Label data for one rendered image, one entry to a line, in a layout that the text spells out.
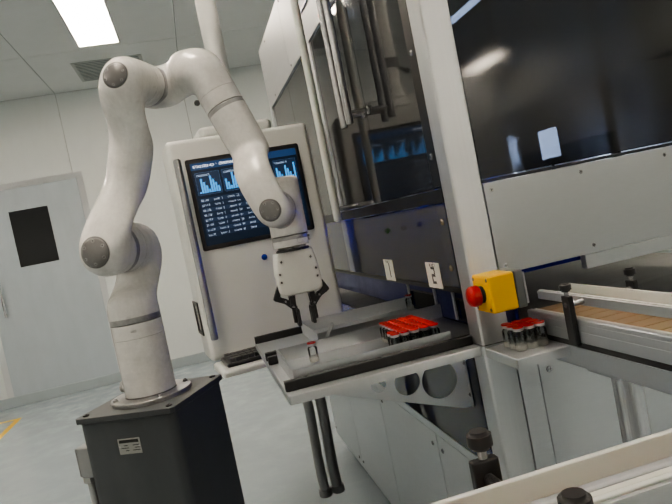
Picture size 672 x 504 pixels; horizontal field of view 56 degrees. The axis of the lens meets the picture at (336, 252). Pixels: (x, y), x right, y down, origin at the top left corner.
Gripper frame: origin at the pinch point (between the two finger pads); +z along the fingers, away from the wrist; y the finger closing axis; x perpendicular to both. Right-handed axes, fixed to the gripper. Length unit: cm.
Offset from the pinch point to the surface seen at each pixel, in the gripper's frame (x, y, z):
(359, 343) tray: -7.7, -12.8, 10.8
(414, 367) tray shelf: 22.7, -16.0, 11.7
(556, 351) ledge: 38, -38, 11
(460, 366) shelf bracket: 12.9, -29.4, 16.6
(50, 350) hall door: -531, 178, 53
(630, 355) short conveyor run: 54, -41, 10
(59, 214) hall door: -531, 143, -77
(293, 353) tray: -7.8, 3.5, 9.4
